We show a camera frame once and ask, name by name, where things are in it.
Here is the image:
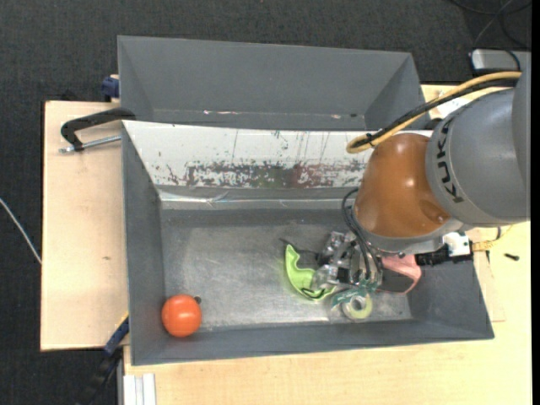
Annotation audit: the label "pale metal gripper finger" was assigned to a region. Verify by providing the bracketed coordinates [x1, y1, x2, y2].
[310, 267, 340, 297]
[316, 249, 338, 271]

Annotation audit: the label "pale green tape roll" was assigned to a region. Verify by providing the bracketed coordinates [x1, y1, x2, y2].
[339, 291, 375, 322]

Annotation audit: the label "pink cloth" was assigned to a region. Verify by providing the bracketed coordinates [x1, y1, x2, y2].
[381, 253, 424, 295]

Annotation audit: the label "orange ball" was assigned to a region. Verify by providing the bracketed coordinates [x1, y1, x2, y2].
[160, 294, 203, 338]

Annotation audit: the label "neon green sunglasses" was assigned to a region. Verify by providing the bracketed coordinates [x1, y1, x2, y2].
[279, 237, 338, 305]

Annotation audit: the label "pale wood board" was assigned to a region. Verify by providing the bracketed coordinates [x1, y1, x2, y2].
[40, 99, 130, 352]

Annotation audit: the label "grey metal bin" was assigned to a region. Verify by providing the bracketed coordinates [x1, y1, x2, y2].
[116, 35, 495, 366]

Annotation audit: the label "black cylinder on white bracket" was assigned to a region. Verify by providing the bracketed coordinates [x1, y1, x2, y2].
[414, 231, 474, 267]

